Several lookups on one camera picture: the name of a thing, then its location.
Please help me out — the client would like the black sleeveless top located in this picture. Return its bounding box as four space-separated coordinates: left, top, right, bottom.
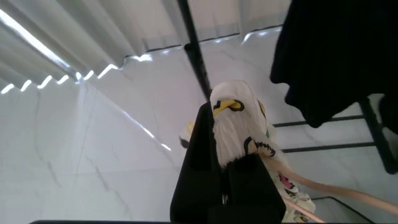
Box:
269 0 398 134

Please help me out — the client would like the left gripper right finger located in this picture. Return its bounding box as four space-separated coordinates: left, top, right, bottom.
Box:
217 152 287 222

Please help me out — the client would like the cream printed garment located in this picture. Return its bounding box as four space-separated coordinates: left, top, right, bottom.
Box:
179 80 317 223

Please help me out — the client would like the black clothes rack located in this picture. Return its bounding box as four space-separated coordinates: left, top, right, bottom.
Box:
177 0 398 175

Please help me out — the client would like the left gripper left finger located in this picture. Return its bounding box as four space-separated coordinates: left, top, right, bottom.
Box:
170 101 230 222

